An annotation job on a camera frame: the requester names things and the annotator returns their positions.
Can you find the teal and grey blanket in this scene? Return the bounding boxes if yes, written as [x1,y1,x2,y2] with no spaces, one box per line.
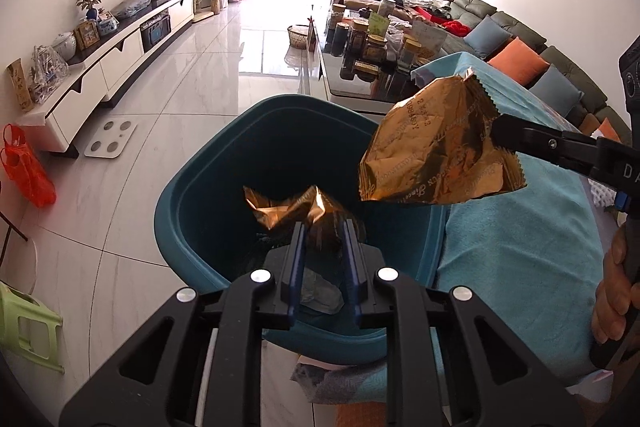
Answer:
[290,52,621,408]

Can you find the green sofa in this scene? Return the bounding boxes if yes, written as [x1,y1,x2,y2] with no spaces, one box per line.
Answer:
[345,0,631,142]

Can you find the blue cushion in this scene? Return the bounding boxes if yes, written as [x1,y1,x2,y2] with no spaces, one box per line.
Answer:
[462,14,513,60]
[529,64,585,115]

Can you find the tall tan box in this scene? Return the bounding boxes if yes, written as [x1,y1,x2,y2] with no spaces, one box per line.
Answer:
[6,58,35,112]

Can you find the teal plastic trash bin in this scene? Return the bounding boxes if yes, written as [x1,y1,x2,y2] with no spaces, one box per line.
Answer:
[155,94,448,365]

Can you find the white porcelain pot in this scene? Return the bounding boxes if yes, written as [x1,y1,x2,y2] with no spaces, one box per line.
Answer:
[52,32,77,60]

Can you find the gold foil snack packet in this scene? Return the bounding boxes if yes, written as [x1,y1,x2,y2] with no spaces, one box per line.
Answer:
[359,67,528,205]

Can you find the group of tea jars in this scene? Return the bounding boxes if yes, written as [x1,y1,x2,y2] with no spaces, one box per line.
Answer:
[325,0,441,82]

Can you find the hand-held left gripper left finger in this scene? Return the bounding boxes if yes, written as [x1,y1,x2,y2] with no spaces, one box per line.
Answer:
[59,222,307,427]

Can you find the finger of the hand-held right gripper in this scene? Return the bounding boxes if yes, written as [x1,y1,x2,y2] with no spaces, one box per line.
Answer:
[492,113,601,178]

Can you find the grey crumpled wrapper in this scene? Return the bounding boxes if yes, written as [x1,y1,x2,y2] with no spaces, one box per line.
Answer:
[300,267,346,315]

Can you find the person's right hand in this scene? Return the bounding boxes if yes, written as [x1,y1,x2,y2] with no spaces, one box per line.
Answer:
[591,227,640,346]

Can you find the clear plastic bag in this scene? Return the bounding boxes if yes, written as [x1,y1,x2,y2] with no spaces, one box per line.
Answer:
[30,44,70,100]

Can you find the black glass coffee table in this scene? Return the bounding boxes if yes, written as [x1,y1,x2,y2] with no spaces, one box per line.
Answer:
[310,4,451,115]

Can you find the plastic-wrapped item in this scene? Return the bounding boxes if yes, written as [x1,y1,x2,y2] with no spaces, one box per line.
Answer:
[111,0,152,18]

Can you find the red plastic bag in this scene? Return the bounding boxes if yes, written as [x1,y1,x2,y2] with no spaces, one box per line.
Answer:
[0,124,57,208]

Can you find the white TV cabinet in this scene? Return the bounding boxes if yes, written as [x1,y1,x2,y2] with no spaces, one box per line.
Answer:
[15,0,196,158]

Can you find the white bathroom scale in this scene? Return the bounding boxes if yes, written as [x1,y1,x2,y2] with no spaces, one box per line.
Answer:
[84,121,138,158]

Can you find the gold foil wrapper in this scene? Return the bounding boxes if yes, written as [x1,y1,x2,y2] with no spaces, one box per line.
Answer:
[243,185,368,258]

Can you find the orange cushion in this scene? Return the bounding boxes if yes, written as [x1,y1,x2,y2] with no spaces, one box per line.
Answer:
[597,118,623,142]
[487,38,550,86]

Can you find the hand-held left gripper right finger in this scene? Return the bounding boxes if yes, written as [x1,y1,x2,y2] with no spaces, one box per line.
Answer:
[342,219,588,427]

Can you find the large beige snack bag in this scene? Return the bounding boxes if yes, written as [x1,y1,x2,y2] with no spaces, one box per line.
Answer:
[412,21,448,62]

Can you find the green plastic stool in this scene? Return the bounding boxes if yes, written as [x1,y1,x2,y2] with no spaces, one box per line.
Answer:
[0,282,65,375]

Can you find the wicker basket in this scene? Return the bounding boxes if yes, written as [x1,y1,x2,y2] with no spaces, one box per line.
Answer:
[287,24,312,50]

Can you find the wooden picture frame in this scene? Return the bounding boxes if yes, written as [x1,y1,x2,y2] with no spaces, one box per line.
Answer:
[75,21,100,49]

